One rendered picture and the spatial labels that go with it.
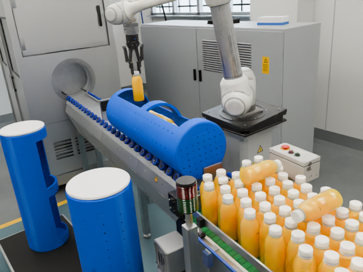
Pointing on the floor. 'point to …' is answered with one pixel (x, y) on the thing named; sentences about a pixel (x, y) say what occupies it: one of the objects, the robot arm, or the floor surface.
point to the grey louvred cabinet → (160, 83)
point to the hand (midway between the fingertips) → (135, 68)
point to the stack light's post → (191, 248)
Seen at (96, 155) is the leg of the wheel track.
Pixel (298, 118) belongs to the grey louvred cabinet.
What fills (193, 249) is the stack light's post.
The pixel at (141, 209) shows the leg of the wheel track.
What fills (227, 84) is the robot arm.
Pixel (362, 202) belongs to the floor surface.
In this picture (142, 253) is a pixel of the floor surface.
